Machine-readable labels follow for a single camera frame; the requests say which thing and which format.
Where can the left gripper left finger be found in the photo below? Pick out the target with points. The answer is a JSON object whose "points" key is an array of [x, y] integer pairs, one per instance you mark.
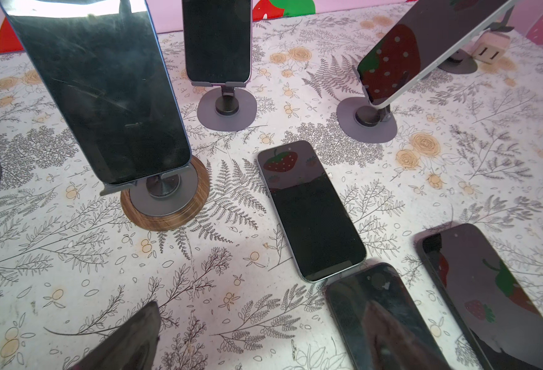
{"points": [[132, 346]]}

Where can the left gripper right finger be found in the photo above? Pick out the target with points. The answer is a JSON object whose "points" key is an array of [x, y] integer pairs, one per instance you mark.
{"points": [[394, 346]]}

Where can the black phone wooden stand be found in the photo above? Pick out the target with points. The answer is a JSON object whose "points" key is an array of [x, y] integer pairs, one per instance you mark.
{"points": [[102, 65]]}

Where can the wooden base phone stand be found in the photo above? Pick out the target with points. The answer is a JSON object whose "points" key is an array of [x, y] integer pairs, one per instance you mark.
{"points": [[166, 201]]}

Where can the grey centre phone stand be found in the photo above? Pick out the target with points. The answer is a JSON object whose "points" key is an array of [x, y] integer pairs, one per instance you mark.
{"points": [[365, 123]]}

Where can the grey back centre stand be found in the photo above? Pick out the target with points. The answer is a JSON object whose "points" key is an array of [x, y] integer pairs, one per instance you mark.
{"points": [[228, 107]]}

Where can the pink wall charger cube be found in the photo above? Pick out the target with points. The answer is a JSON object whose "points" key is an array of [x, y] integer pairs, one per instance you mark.
{"points": [[491, 46]]}

